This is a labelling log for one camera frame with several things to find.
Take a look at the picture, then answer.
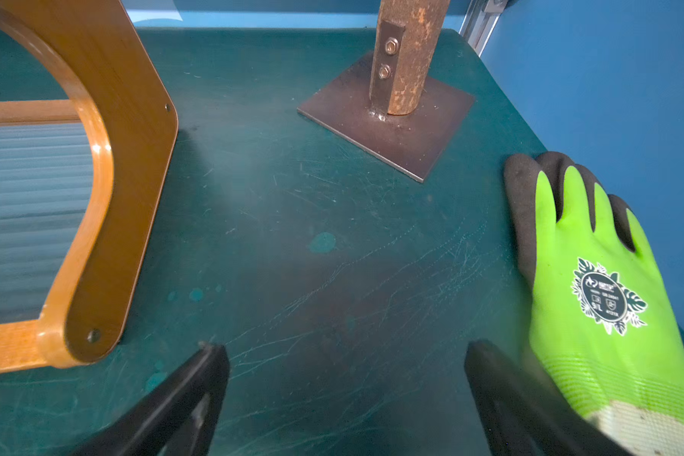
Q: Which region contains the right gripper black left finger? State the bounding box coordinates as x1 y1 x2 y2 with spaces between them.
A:
73 343 230 455

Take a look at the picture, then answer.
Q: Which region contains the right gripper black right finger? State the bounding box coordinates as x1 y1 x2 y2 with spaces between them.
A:
464 340 628 455

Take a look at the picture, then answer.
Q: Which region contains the orange wooden three-tier shelf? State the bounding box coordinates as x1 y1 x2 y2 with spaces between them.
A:
0 0 180 377

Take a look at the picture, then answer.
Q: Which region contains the green and black work glove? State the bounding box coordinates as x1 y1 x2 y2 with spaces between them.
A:
503 152 684 455

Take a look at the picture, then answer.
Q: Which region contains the pink artificial blossom tree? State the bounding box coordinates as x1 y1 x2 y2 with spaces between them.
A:
298 0 474 182

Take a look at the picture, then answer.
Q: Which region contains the aluminium frame post right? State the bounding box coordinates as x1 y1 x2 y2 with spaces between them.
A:
459 0 510 56

